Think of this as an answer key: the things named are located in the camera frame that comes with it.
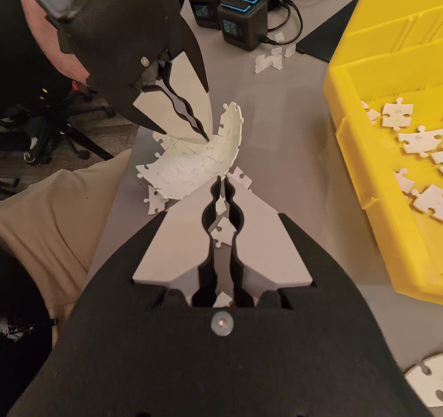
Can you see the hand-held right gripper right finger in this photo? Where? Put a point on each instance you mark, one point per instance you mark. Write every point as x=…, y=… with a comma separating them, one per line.
x=273, y=251

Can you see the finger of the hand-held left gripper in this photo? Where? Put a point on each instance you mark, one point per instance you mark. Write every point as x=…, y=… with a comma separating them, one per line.
x=193, y=88
x=162, y=112

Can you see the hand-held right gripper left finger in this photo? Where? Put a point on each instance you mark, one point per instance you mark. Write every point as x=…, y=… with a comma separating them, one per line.
x=173, y=251

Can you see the partly built puzzle ball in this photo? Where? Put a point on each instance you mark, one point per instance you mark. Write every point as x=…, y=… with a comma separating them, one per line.
x=193, y=164

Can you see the person's left forearm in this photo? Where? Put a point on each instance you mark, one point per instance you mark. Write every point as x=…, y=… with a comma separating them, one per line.
x=17, y=71

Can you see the heap of white puzzle pieces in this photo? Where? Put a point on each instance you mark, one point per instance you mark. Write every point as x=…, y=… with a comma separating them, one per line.
x=418, y=140

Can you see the person's left hand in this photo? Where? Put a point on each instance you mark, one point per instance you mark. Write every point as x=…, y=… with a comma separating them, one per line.
x=38, y=33

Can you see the black office chair base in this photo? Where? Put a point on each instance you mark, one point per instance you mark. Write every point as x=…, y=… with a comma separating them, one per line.
x=62, y=126

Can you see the yellow plastic bin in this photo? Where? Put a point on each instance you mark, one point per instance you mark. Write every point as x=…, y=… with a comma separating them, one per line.
x=387, y=233

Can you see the person's beige trousers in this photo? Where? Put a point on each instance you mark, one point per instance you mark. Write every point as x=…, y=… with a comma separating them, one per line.
x=62, y=216

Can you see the dark flat panel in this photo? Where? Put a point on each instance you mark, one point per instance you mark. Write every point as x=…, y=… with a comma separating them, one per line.
x=328, y=40

